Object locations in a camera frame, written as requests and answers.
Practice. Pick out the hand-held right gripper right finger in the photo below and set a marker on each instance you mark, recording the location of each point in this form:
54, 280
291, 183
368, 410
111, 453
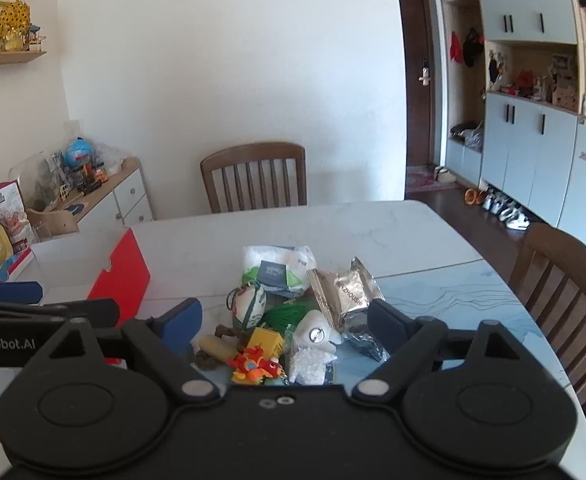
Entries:
387, 322

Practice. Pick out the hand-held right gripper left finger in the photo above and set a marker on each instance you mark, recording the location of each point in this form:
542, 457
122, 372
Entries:
180, 320

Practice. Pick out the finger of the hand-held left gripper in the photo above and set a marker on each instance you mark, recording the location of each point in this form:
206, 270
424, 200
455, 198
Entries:
13, 292
93, 312

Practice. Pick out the black clear packet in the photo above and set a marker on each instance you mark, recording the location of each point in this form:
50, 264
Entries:
365, 345

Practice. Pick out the beige capsule toy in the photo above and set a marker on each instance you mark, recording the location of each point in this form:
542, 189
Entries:
218, 347

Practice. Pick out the red and white cardboard box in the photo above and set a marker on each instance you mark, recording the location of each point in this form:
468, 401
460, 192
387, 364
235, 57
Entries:
123, 270

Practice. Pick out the egg-shaped plush pendant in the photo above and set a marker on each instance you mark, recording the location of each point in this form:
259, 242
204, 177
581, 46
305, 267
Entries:
247, 307

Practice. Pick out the white tooth plush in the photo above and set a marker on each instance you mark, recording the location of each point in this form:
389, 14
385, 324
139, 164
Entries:
308, 321

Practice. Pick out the white plastic packet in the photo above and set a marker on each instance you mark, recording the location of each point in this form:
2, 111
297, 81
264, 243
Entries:
310, 365

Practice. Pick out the yellow toy block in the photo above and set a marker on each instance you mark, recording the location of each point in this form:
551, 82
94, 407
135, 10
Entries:
265, 342

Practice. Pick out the green tassel ornament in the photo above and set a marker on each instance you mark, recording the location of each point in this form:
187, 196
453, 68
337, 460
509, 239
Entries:
283, 317

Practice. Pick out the white plastic bag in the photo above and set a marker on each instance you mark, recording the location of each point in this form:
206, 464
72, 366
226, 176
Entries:
300, 260

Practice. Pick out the blue patterned table mat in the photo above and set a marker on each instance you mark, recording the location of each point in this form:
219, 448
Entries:
473, 300

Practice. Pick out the red and white snack bag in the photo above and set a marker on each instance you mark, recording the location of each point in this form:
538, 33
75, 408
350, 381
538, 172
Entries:
0, 200

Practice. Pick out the dark blue small box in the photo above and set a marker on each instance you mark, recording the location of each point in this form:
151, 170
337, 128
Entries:
273, 272

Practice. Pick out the blue whale-shaped pad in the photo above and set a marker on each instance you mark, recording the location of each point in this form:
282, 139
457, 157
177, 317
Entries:
76, 207

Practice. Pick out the glass fish bowl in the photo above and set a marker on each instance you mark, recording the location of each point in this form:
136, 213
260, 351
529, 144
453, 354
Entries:
38, 180

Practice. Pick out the white sideboard cabinet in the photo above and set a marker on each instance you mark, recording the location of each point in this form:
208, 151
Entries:
133, 195

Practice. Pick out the orange label jar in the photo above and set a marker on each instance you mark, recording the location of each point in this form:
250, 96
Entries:
101, 175

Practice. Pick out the dark glass jar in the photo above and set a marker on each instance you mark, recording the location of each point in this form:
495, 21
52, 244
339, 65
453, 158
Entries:
88, 171

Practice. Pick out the patterned door mat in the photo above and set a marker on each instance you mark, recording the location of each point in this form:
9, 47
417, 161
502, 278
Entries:
423, 180

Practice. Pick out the orange slippers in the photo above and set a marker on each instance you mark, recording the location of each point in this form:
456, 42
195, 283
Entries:
473, 197

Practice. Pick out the clear crumpled plastic bag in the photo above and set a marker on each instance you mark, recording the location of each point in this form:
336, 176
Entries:
110, 157

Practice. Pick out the blue globe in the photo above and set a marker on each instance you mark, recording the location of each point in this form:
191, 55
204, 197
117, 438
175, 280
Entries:
79, 151

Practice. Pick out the beige slippers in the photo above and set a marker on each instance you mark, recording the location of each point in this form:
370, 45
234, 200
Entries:
444, 174

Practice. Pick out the row of white shoes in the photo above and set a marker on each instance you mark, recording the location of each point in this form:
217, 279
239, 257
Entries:
510, 215

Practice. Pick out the wooden slat-back chair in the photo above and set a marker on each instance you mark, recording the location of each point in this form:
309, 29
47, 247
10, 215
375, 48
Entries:
563, 255
253, 152

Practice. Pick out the silver door lock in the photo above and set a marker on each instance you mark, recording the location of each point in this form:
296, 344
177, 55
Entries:
424, 74

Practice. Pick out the miniature house model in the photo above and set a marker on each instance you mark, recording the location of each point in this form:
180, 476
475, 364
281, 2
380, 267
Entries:
36, 39

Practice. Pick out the golden flower ornament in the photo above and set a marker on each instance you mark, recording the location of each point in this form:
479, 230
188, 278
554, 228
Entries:
13, 25

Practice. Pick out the red hanging bag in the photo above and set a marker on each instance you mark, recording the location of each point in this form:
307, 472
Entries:
456, 50

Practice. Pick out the black hanging bag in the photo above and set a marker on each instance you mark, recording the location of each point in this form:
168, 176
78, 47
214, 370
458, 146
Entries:
473, 47

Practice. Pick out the brown door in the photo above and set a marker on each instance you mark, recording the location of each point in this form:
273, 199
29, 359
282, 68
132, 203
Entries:
415, 35

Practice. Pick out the wooden wall shelf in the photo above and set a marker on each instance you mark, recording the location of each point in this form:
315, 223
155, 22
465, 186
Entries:
8, 58

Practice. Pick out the grey wall cabinet unit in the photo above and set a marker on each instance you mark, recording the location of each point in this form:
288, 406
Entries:
528, 135

